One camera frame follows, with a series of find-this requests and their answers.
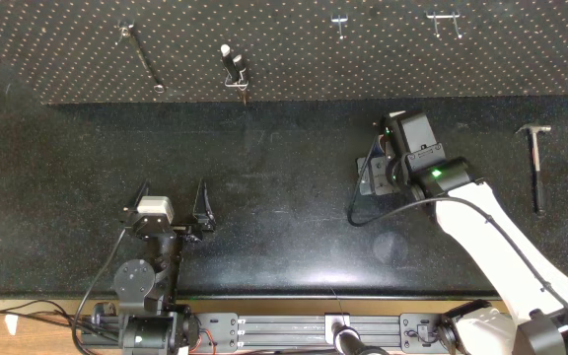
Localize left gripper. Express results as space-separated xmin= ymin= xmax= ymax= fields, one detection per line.
xmin=130 ymin=177 xmax=218 ymax=244

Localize wrench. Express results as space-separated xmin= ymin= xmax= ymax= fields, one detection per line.
xmin=114 ymin=21 xmax=167 ymax=96

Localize black and white pliers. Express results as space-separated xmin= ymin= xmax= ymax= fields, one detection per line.
xmin=219 ymin=43 xmax=251 ymax=107

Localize hammer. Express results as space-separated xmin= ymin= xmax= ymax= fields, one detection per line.
xmin=514 ymin=122 xmax=553 ymax=217

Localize black pegboard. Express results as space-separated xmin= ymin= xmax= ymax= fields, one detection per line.
xmin=0 ymin=0 xmax=568 ymax=106

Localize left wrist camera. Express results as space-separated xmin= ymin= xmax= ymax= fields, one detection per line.
xmin=136 ymin=194 xmax=176 ymax=223

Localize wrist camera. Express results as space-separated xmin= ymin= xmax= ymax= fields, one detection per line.
xmin=355 ymin=155 xmax=398 ymax=197
xmin=136 ymin=194 xmax=176 ymax=223

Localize black cable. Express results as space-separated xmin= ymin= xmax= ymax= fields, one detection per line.
xmin=70 ymin=227 xmax=127 ymax=355
xmin=346 ymin=131 xmax=568 ymax=342

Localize mounting rail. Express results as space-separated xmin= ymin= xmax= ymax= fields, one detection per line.
xmin=79 ymin=310 xmax=452 ymax=355

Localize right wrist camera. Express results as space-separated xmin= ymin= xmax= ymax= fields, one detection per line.
xmin=355 ymin=155 xmax=398 ymax=197

